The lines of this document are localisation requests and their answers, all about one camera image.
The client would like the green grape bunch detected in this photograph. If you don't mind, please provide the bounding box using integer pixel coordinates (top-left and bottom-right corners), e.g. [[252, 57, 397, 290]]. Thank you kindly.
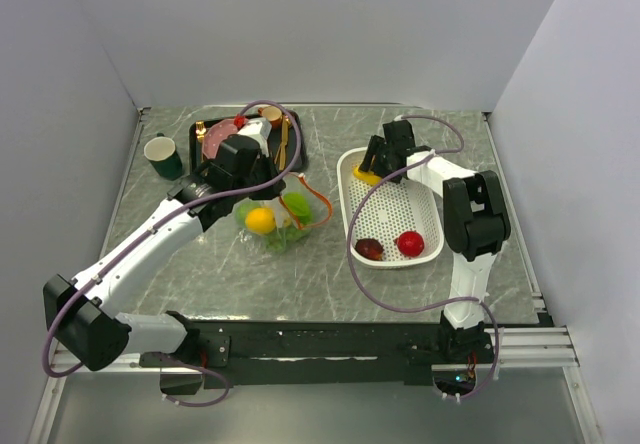
[[264, 226, 311, 253]]

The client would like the red strawberry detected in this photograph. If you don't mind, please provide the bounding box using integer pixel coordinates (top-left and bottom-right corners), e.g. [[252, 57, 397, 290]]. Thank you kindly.
[[395, 231, 425, 258]]

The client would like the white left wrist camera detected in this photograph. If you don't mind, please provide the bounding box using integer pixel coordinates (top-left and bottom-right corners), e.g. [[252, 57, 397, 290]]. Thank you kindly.
[[238, 117, 272, 146]]

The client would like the small orange cup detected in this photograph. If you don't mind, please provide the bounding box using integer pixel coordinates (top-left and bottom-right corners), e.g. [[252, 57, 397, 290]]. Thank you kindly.
[[258, 106, 284, 129]]

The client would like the clear zip top bag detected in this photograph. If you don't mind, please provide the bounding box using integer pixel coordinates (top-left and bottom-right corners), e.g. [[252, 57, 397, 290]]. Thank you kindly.
[[237, 172, 333, 253]]

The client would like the green star fruit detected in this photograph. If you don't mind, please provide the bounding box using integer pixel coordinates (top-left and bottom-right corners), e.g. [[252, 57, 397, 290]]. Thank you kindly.
[[283, 192, 313, 226]]

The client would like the dark red plum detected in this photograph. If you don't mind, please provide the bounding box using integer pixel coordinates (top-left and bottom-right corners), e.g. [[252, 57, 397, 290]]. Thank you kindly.
[[355, 238, 384, 261]]

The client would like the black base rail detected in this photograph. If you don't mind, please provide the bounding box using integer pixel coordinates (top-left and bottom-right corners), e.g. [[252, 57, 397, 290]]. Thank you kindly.
[[137, 321, 501, 390]]

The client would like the yellow orange fruit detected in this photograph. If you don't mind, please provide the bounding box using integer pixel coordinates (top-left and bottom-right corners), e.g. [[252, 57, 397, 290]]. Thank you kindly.
[[244, 207, 277, 235]]

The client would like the dark green mug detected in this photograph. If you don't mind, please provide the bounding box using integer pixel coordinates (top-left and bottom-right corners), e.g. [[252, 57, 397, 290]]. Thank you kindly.
[[143, 133, 183, 181]]

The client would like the white perforated basket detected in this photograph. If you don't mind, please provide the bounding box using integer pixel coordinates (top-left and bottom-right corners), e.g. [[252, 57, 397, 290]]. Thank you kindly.
[[337, 147, 445, 269]]

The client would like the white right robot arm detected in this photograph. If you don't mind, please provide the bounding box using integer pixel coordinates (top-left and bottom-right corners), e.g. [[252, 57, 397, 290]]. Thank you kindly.
[[360, 115, 511, 362]]

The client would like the green round cabbage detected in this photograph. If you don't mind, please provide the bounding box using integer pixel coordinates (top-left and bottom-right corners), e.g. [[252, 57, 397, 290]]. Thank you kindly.
[[234, 200, 258, 227]]

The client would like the pink dotted plate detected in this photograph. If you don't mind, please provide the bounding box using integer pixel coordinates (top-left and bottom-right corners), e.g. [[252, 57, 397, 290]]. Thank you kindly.
[[202, 118, 238, 159]]

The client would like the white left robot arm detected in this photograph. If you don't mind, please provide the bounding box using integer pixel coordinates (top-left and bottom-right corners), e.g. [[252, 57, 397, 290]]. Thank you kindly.
[[43, 132, 285, 371]]

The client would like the black serving tray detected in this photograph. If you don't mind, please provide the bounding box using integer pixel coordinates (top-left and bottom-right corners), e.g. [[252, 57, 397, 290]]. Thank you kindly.
[[188, 113, 308, 173]]

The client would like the gold fork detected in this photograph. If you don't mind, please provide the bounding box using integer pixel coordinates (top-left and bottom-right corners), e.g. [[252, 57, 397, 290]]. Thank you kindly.
[[195, 121, 208, 162]]

